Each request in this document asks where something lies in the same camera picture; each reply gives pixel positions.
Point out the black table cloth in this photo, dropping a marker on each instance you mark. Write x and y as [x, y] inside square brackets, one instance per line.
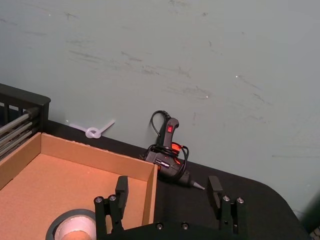
[250, 195]

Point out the black rack with steel bars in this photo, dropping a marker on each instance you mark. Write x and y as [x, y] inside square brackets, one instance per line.
[37, 102]

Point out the white three-armed plastic piece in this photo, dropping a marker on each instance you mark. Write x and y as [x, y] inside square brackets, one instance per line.
[93, 133]

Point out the shallow brown cardboard tray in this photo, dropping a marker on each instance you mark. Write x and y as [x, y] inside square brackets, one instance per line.
[62, 175]

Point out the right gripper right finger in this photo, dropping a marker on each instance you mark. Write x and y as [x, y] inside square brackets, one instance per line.
[215, 192]

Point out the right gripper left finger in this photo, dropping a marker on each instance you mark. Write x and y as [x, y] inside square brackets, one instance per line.
[122, 190]

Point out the silver tape roll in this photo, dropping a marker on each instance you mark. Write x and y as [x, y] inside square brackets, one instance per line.
[52, 227]

